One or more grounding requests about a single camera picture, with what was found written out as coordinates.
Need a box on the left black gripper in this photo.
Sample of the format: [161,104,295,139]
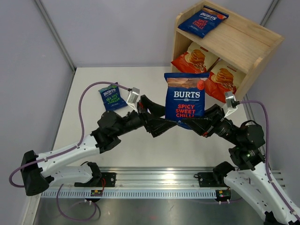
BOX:
[115,95,176,137]

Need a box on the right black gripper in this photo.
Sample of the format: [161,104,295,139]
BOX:
[181,103,241,145]

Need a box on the Burts chilli bag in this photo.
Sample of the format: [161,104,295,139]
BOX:
[178,5,229,38]
[164,72,210,129]

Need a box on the cassava chips bag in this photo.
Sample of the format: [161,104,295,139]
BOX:
[205,60,246,103]
[171,42,219,74]

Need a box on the Burts green blue bag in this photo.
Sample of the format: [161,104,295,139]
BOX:
[98,82,127,111]

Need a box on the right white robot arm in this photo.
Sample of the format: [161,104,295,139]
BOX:
[183,105,300,225]

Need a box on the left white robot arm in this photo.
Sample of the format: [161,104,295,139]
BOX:
[20,95,176,196]

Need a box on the wooden two-tier shelf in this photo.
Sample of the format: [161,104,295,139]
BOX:
[172,0,284,100]

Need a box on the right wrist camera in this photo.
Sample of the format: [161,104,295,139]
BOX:
[222,91,240,117]

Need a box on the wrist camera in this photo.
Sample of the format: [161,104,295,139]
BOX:
[222,91,240,117]
[126,87,140,112]

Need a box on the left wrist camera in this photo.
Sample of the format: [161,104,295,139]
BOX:
[126,87,140,112]

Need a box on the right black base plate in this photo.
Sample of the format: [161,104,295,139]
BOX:
[194,172,227,188]

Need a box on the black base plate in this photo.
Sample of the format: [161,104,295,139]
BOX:
[74,172,117,188]
[194,172,227,188]

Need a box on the aluminium mounting rail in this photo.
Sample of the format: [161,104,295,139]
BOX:
[48,165,219,190]

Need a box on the white slotted cable duct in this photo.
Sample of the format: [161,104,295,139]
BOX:
[41,189,217,199]

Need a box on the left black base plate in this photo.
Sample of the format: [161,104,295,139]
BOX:
[74,172,117,188]

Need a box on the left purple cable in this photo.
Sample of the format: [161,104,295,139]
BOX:
[8,81,132,221]

